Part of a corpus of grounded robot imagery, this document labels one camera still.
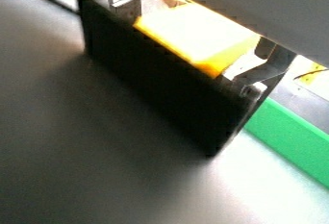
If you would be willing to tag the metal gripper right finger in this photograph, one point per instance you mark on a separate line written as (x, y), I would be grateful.
(250, 87)

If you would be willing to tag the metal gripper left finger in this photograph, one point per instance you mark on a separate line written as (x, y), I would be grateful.
(122, 0)

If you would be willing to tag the yellow rectangular block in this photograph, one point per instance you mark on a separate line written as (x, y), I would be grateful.
(200, 36)

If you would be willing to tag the black L-shaped fixture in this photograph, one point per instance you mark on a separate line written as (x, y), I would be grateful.
(203, 107)

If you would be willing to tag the green foam shape board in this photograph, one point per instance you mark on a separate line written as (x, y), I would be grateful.
(293, 137)

